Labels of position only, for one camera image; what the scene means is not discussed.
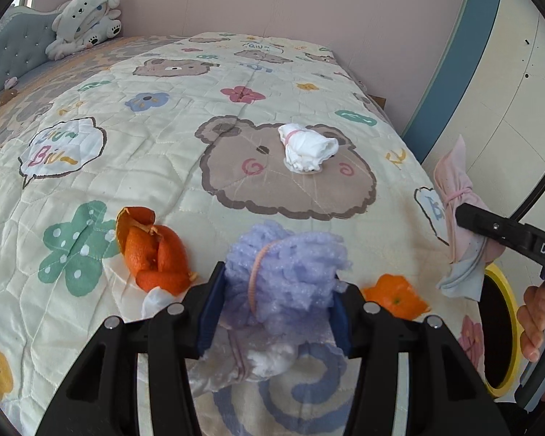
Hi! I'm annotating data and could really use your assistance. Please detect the grey tufted headboard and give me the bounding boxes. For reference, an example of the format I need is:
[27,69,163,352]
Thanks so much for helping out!
[0,6,58,92]

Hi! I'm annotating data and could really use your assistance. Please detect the person's right hand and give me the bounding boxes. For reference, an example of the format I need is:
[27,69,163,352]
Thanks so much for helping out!
[517,282,545,363]

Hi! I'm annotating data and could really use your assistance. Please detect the pink cloth bundle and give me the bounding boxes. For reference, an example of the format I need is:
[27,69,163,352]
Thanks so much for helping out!
[433,136,505,301]

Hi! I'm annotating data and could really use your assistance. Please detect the small brown toy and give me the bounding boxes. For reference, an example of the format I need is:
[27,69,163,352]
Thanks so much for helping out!
[0,89,18,106]

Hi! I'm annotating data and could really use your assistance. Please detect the yellow rimmed black trash bin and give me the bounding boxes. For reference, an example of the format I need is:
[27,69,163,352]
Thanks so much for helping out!
[479,264,522,399]

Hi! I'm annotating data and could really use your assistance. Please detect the small pink toy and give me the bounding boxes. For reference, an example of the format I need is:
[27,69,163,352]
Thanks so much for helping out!
[4,77,18,90]

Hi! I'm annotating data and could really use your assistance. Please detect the white cloth bundle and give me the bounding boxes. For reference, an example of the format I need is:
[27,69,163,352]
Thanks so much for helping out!
[140,287,301,396]
[278,123,339,174]

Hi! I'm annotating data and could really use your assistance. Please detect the lilac yarn bundle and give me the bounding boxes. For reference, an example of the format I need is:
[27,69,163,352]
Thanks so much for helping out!
[222,221,350,340]

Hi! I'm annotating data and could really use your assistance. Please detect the orange peel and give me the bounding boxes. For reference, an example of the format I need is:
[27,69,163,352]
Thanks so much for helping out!
[116,207,197,296]
[361,274,430,321]

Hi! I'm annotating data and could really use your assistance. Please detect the cartoon bear quilt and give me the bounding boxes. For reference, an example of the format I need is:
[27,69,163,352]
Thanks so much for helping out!
[0,33,484,435]

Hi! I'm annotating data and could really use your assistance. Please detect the white bear plush toy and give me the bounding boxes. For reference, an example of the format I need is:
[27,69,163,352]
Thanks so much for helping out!
[45,0,122,60]

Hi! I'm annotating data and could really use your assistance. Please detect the white and blue wardrobe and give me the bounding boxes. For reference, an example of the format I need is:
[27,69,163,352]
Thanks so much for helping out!
[403,0,545,217]

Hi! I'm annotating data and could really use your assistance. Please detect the open cardboard box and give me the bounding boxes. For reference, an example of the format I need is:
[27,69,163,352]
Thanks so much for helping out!
[371,96,387,109]

